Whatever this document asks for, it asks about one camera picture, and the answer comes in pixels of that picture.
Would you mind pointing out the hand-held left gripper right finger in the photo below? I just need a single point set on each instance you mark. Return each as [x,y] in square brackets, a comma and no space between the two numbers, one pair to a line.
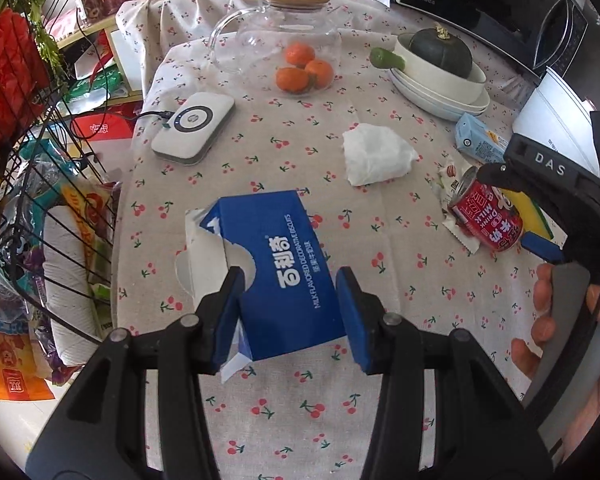
[355,320]

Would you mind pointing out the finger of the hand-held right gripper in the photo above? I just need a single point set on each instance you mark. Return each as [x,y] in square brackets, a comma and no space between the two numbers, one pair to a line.
[540,247]

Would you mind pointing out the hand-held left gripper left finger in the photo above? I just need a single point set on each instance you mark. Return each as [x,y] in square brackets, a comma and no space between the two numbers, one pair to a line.
[227,320]

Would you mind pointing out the red drink can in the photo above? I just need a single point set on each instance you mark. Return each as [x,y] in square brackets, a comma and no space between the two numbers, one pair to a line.
[485,215]

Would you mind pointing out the blue biscuit box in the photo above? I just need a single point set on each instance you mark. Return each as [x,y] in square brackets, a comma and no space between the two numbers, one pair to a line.
[280,260]

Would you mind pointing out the person's right hand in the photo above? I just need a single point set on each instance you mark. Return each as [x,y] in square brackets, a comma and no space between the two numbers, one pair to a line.
[527,357]

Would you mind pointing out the yellow green sponge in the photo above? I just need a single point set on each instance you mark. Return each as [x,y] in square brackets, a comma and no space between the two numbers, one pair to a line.
[525,212]

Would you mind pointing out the white electric pot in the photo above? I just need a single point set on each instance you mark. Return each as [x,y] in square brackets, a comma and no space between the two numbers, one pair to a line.
[550,115]

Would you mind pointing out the light blue drink carton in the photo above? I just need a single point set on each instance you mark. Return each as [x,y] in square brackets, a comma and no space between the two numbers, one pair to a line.
[477,137]

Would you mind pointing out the white red snack wrapper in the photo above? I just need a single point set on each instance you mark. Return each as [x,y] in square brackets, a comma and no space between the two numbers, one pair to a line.
[450,172]

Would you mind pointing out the white plate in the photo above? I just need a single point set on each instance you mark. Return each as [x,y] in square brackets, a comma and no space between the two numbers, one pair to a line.
[460,115]

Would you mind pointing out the crumpled white tissue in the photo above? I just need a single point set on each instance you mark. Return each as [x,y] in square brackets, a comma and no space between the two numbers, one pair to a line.
[375,155]

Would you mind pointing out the white bowl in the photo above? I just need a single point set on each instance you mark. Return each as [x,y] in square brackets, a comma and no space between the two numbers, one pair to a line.
[445,85]

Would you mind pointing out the dark green squash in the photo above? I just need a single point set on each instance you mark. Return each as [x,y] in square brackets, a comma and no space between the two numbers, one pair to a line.
[440,52]

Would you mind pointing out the orange snack bag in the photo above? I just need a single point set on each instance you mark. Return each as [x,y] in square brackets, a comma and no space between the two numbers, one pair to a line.
[10,365]

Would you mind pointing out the black microwave oven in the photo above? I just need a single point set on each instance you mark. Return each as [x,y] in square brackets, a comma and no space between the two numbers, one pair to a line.
[470,0]

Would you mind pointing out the red box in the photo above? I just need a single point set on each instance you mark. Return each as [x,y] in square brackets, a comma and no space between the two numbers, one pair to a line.
[102,127]

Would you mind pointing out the green cucumber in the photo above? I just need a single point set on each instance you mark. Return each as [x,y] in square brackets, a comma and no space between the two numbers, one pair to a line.
[386,58]

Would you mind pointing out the tangerine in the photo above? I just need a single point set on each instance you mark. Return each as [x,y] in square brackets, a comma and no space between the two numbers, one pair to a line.
[291,80]
[320,72]
[300,54]

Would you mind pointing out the green plastic bag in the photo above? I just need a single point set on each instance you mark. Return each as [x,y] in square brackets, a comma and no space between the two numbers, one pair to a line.
[95,85]

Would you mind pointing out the glass teapot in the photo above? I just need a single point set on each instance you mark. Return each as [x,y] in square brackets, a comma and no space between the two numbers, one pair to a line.
[260,45]

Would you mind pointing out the wooden shelf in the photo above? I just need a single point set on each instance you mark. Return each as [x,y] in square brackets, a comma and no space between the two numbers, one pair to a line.
[87,30]

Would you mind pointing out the red paper bundle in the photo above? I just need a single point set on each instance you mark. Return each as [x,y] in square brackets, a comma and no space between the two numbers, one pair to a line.
[5,70]

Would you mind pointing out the green artificial leaves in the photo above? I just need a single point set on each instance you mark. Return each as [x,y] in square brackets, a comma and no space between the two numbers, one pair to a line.
[45,35]

